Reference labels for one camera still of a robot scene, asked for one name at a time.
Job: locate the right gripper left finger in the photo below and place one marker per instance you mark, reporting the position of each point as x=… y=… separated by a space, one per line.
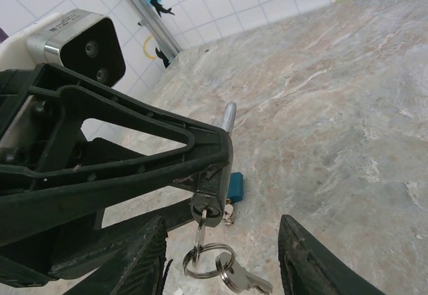
x=143 y=261

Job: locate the aluminium frame post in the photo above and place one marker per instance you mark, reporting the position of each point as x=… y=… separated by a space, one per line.
x=143 y=7

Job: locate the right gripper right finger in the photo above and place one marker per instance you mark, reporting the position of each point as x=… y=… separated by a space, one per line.
x=307 y=268

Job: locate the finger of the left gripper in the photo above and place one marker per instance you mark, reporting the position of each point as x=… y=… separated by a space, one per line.
x=133 y=181
x=83 y=258

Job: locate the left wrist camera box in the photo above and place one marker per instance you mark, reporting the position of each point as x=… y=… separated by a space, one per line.
x=90 y=47

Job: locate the blue padlock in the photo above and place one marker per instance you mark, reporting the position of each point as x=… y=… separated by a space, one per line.
x=236 y=186

